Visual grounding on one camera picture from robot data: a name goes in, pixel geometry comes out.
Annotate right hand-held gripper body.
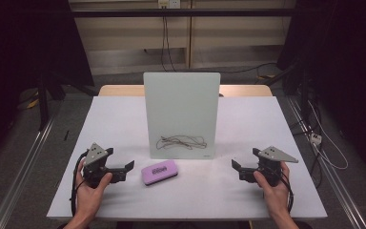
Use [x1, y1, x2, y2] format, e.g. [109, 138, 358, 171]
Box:
[239, 146, 299, 188]

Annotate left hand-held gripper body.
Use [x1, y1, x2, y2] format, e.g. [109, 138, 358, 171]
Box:
[82, 142, 127, 189]

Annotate purple whiteboard eraser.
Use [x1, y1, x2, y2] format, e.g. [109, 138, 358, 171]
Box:
[140, 159, 179, 187]

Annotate frosted glass whiteboard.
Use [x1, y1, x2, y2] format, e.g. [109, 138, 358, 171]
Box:
[143, 72, 221, 160]

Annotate person's left hand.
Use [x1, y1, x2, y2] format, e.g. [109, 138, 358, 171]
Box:
[74, 158, 113, 221]

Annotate person's right hand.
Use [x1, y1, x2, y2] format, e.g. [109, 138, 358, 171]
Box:
[253, 161, 291, 218]

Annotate white table mat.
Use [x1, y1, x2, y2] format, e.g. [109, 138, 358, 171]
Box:
[46, 95, 329, 221]

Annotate wooden table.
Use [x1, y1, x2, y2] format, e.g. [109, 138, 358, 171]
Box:
[97, 84, 274, 98]

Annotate black metal stand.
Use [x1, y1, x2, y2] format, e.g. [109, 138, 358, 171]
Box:
[36, 71, 67, 132]

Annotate black curtain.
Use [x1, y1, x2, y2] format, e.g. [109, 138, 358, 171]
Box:
[0, 0, 95, 173]
[276, 0, 366, 179]

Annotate black horizontal bar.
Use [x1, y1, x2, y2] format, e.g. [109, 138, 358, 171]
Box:
[71, 8, 297, 18]

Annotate left hand-held gripper cable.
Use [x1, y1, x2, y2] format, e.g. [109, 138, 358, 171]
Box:
[70, 151, 90, 218]

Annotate hand-held gripper cable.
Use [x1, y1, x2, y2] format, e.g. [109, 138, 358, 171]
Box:
[277, 174, 295, 214]
[70, 151, 90, 218]

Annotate right hand-held gripper cable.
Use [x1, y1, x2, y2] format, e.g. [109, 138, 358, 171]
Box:
[277, 174, 295, 214]

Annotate metal floor rail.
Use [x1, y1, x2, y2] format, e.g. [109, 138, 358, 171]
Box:
[286, 95, 366, 229]
[0, 115, 58, 229]

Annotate white cable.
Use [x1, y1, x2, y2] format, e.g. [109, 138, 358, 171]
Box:
[307, 100, 350, 171]

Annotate black hanging cables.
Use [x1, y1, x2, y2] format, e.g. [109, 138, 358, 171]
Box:
[160, 15, 177, 73]

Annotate white wall socket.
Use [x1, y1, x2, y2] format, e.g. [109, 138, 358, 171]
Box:
[157, 0, 182, 10]

